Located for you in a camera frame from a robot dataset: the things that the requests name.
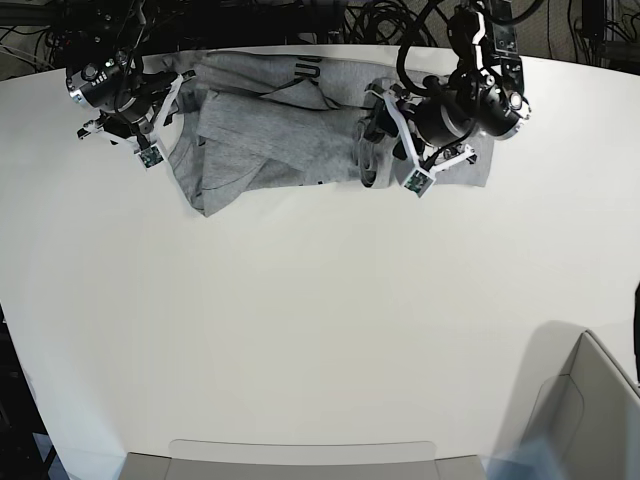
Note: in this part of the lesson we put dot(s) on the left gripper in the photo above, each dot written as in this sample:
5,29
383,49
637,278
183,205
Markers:
427,123

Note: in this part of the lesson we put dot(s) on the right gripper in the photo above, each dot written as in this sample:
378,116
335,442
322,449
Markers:
131,105

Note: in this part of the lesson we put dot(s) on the grey T-shirt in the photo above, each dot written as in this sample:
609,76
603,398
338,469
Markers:
253,121

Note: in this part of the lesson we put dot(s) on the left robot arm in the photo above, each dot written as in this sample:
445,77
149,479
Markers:
485,93

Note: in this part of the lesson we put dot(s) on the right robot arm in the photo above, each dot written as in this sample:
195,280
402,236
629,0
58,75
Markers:
101,47

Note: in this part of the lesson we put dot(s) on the black cloth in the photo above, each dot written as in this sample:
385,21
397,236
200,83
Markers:
636,332

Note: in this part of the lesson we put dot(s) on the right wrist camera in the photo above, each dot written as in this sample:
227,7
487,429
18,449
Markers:
151,156

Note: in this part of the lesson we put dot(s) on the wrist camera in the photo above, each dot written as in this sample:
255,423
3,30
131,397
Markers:
151,156
418,181

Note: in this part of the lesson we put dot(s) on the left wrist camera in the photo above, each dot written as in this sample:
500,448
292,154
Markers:
418,181

